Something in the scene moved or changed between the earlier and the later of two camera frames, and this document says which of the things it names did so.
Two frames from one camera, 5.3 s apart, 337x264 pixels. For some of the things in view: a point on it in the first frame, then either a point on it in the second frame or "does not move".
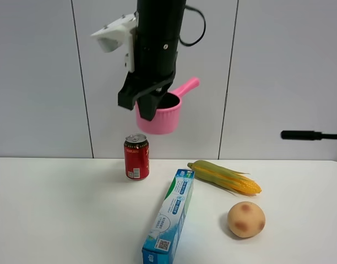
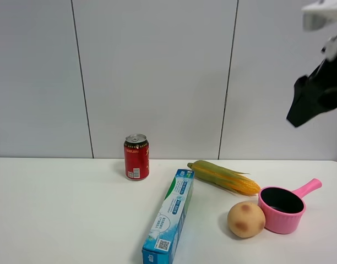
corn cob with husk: [238, 183] does not move
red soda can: [136, 157] does not move
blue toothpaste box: [159, 246] does not move
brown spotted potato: [246, 219] does not move
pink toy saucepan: [166, 119] to [283, 207]
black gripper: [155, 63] to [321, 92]
